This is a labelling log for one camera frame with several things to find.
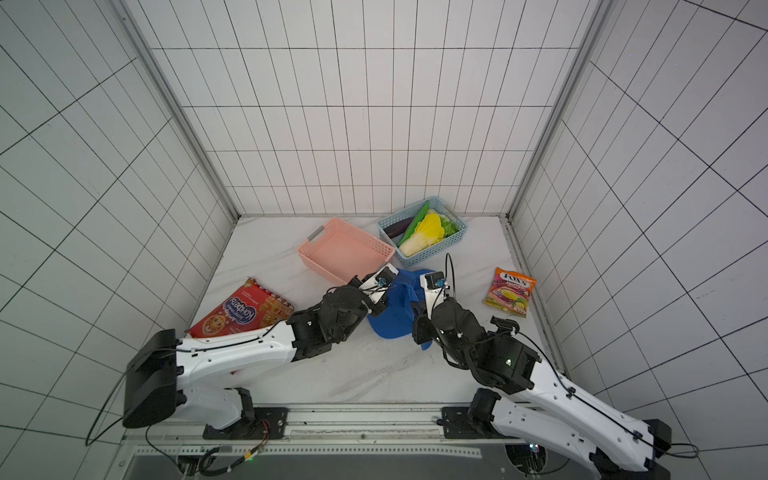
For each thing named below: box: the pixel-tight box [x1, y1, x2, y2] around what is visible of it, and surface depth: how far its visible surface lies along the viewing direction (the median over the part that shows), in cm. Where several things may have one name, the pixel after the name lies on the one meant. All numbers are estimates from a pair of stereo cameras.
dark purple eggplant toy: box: [383, 217, 414, 239], surface depth 113 cm
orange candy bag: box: [483, 266, 538, 318], surface depth 97 cm
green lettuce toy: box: [439, 214, 460, 238], surface depth 108 cm
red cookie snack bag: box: [188, 277, 295, 338], surface depth 91 cm
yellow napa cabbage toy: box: [399, 209, 445, 258], surface depth 105 cm
